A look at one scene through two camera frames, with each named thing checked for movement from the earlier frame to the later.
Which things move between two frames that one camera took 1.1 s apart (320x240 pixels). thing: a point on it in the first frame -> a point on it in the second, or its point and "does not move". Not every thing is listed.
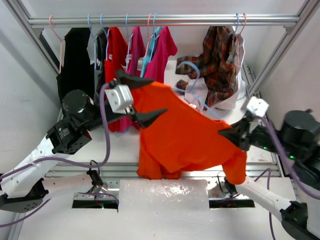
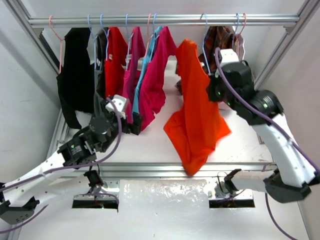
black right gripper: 239,133 -> 212,96
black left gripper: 133,113 -> 136,124
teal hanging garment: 149,55 does not move
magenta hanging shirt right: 165,46 does not move
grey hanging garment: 99,80 does not move
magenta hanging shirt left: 137,59 does not move
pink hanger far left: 60,39 does not move
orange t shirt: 185,138 -> 195,120
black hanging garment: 77,71 does not move
